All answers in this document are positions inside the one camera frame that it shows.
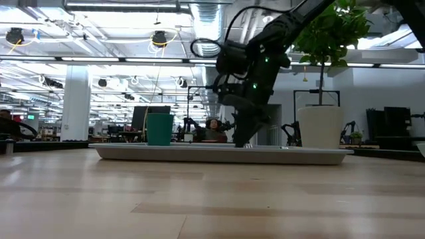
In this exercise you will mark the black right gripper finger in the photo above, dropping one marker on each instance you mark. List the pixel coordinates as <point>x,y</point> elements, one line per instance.
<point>262,121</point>
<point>244,129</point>

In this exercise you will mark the green cup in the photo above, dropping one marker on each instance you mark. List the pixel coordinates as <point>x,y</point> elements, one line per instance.
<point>160,129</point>

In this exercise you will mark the black background robot arm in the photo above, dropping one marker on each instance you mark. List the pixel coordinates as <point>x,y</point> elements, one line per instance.
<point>189,124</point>
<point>348,129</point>
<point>293,132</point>
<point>229,126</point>

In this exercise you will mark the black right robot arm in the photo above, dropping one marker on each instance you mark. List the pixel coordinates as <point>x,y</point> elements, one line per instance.
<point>299,13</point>

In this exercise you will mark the grey plastic tray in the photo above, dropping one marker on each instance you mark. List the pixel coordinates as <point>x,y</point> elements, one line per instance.
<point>216,156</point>

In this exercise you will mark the grey door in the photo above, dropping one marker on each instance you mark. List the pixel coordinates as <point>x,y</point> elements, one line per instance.
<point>275,127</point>

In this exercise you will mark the person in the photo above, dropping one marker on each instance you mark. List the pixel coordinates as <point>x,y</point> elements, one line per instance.
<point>5,115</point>
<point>214,132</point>

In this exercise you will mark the small yellow hanging tag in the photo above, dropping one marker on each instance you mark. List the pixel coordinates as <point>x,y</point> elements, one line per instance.
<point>305,78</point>

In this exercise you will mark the white plant pot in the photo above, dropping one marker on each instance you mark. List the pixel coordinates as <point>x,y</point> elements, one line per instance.
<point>320,127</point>

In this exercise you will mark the black ceiling speaker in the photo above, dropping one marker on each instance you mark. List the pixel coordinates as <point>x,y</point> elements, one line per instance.
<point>183,83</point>
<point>102,83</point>

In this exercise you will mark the green leafy plant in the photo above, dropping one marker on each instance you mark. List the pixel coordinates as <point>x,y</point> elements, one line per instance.
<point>332,33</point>

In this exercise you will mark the small potted plant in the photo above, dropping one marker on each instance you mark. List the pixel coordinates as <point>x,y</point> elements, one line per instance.
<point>356,137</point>

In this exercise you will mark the black computer monitor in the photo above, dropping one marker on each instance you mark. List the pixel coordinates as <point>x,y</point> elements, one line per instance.
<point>139,117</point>

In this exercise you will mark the black equipment cabinet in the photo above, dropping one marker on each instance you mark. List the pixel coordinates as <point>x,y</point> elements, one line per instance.
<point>391,121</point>

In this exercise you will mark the white curved object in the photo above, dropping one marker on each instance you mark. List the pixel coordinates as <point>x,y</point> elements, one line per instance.
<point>421,149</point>

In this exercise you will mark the white pillar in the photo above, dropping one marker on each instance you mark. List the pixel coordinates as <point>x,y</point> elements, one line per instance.
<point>76,109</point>

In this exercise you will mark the black office chair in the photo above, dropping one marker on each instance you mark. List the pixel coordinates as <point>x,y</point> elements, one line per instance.
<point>28,129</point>

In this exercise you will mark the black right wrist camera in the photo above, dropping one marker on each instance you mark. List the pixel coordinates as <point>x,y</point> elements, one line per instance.
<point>232,58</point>

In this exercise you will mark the silver ventilation duct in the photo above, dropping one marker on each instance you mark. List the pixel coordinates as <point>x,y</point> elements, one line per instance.
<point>207,23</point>

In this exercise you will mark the black aluminium table frame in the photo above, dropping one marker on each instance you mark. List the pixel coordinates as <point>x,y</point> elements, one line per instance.
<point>50,146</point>

